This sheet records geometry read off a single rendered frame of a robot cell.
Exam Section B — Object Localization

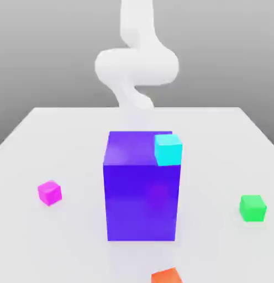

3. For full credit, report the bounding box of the small orange cube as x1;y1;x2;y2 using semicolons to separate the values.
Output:
150;267;183;283

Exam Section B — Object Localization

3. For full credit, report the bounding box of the small cyan cube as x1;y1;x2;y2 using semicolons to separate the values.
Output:
154;134;183;167

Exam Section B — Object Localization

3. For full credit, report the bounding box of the small green cube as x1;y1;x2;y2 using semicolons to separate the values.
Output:
239;194;267;222

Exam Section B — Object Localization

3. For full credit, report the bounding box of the small magenta cube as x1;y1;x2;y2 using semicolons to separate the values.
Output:
37;180;63;207

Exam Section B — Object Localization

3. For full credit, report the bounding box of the large purple box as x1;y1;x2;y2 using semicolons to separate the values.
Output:
102;130;181;242

